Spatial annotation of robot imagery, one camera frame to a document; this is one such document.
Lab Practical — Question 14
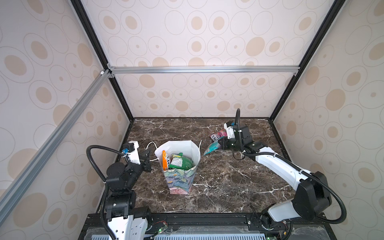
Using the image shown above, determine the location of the orange snack packet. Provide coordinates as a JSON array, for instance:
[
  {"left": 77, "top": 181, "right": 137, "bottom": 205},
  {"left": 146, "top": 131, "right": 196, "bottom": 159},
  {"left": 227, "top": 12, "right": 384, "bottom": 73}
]
[{"left": 162, "top": 150, "right": 170, "bottom": 171}]

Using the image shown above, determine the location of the teal snack packet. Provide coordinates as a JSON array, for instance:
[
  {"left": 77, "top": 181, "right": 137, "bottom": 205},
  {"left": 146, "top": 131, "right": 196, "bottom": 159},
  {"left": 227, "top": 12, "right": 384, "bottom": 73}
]
[{"left": 204, "top": 141, "right": 222, "bottom": 156}]

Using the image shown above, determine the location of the yellow green snack packet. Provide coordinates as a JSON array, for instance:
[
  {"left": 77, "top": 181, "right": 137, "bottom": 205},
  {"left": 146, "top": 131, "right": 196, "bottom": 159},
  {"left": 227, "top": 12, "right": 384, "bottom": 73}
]
[{"left": 169, "top": 153, "right": 194, "bottom": 171}]

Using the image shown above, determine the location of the white floral paper bag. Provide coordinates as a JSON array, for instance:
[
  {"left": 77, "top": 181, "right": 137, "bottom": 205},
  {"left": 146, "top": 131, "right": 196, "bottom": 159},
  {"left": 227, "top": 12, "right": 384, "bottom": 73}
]
[{"left": 155, "top": 141, "right": 201, "bottom": 195}]

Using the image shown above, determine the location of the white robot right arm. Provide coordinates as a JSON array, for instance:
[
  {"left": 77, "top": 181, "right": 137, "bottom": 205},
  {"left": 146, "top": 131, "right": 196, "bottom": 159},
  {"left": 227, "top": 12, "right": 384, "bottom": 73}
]
[{"left": 219, "top": 122, "right": 332, "bottom": 229}]

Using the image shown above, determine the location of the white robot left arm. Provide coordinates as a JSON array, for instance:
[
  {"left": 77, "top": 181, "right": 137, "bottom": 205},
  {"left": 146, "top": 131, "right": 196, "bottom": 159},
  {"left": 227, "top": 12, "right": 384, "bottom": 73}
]
[{"left": 101, "top": 150, "right": 152, "bottom": 240}]

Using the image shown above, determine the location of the purple Fox's candy packet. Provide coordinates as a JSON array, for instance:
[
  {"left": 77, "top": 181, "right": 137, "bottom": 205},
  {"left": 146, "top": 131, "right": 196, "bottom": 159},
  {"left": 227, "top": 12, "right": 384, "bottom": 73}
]
[{"left": 210, "top": 129, "right": 227, "bottom": 142}]

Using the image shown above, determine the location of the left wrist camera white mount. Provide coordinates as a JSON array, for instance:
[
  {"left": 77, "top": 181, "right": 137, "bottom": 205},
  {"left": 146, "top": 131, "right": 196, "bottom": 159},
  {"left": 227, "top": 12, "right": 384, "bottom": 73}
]
[{"left": 122, "top": 141, "right": 141, "bottom": 165}]

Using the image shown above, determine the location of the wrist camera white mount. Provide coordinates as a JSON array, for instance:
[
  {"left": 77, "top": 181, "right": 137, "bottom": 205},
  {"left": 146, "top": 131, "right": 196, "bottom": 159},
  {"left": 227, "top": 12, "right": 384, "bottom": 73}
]
[
  {"left": 224, "top": 122, "right": 235, "bottom": 139},
  {"left": 122, "top": 141, "right": 141, "bottom": 165}
]

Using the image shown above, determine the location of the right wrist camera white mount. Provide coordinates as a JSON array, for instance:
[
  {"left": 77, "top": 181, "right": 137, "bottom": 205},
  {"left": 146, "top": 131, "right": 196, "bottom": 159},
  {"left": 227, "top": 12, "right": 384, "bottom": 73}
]
[{"left": 224, "top": 122, "right": 235, "bottom": 139}]

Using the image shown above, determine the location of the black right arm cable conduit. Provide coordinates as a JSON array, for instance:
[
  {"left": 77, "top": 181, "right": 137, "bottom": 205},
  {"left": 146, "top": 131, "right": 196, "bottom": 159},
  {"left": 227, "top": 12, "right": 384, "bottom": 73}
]
[{"left": 232, "top": 107, "right": 348, "bottom": 225}]

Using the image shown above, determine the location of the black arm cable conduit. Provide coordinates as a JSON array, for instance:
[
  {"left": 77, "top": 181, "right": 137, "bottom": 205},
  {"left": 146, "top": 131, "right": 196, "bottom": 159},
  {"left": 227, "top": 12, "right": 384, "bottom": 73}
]
[
  {"left": 85, "top": 145, "right": 126, "bottom": 240},
  {"left": 232, "top": 107, "right": 348, "bottom": 225}
]

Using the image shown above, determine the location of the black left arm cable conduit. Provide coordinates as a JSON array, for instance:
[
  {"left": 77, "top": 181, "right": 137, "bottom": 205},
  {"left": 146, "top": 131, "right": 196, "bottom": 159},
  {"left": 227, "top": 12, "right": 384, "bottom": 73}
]
[{"left": 85, "top": 145, "right": 126, "bottom": 240}]

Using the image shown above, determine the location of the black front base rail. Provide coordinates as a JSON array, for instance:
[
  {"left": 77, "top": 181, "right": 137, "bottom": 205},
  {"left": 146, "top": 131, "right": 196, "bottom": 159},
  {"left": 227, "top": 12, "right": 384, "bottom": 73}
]
[{"left": 78, "top": 212, "right": 337, "bottom": 240}]

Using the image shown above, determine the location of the silver rear aluminium rail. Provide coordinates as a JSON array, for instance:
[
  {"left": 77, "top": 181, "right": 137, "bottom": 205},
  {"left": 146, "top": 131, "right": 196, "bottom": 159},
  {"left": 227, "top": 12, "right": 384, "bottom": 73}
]
[{"left": 110, "top": 66, "right": 300, "bottom": 74}]

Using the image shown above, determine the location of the silver aluminium rail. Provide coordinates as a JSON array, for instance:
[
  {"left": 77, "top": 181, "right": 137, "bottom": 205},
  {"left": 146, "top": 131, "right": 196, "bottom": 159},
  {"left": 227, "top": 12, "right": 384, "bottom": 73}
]
[
  {"left": 1, "top": 69, "right": 112, "bottom": 225},
  {"left": 110, "top": 66, "right": 300, "bottom": 74}
]

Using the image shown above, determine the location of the silver left aluminium rail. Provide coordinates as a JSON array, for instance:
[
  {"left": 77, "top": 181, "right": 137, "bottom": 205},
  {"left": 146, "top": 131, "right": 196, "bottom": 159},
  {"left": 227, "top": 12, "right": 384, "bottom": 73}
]
[{"left": 1, "top": 69, "right": 112, "bottom": 225}]

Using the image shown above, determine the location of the black right corner post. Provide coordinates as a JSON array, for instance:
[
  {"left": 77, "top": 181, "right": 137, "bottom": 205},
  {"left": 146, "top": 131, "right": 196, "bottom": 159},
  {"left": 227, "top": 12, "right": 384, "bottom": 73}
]
[{"left": 269, "top": 0, "right": 346, "bottom": 123}]

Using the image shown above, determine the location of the black corner post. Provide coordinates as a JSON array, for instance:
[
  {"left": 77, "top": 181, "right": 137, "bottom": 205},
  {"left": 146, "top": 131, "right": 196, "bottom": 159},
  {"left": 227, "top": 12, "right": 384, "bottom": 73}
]
[
  {"left": 70, "top": 0, "right": 135, "bottom": 122},
  {"left": 269, "top": 0, "right": 346, "bottom": 123}
]

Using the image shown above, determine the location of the black left corner post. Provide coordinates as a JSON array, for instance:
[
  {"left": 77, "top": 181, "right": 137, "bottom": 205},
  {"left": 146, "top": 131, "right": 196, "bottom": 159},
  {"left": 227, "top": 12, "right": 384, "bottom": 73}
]
[{"left": 70, "top": 0, "right": 135, "bottom": 122}]

